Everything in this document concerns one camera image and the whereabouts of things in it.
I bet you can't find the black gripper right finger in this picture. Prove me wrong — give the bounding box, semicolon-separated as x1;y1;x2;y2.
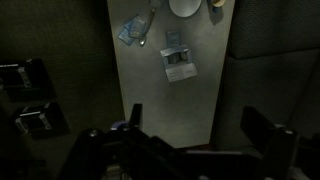
240;105;300;180

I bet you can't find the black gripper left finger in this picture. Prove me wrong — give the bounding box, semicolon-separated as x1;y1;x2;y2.
59;103;161;180

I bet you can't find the blue cup cream inside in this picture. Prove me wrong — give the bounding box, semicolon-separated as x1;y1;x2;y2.
208;0;228;14

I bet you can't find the white round plate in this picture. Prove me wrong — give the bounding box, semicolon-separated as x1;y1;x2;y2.
168;0;203;18

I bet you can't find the grey coffee table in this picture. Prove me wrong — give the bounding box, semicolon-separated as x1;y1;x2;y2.
106;0;236;149

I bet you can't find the paper on table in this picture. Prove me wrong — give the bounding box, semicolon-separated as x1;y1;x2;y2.
159;44;199;83

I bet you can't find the dark grey sofa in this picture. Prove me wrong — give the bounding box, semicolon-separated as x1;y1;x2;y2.
209;0;320;154

